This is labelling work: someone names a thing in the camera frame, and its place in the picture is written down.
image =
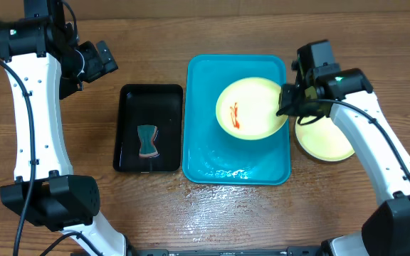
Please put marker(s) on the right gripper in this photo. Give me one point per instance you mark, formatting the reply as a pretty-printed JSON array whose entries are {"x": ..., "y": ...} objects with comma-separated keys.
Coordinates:
[{"x": 287, "y": 107}]

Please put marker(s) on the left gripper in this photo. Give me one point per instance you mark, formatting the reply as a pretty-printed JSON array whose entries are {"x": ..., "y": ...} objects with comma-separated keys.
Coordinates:
[{"x": 97, "y": 67}]

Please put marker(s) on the yellow plate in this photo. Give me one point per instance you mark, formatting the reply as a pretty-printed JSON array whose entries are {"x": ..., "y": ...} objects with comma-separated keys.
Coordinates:
[
  {"x": 323, "y": 140},
  {"x": 247, "y": 109}
]

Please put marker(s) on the yellow plate top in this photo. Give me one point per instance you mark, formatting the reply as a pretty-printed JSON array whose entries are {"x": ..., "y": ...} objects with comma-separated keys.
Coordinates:
[{"x": 247, "y": 109}]

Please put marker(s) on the green and red sponge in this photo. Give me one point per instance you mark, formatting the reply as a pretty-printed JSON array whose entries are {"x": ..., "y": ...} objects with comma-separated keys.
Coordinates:
[{"x": 147, "y": 134}]

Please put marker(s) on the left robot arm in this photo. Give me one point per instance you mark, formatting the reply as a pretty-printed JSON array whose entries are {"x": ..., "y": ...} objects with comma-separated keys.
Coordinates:
[{"x": 45, "y": 62}]

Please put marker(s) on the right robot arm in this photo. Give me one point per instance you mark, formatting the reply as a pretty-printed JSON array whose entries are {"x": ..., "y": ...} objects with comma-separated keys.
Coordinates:
[{"x": 356, "y": 112}]

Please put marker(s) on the black rectangular tray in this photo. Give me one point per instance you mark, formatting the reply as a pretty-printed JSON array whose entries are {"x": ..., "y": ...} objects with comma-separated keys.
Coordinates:
[{"x": 156, "y": 104}]

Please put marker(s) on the teal plastic tray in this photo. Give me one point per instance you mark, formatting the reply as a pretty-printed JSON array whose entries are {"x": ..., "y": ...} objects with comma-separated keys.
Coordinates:
[{"x": 211, "y": 155}]

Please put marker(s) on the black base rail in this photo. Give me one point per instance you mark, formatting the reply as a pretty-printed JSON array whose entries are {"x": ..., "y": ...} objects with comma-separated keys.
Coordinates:
[{"x": 289, "y": 251}]

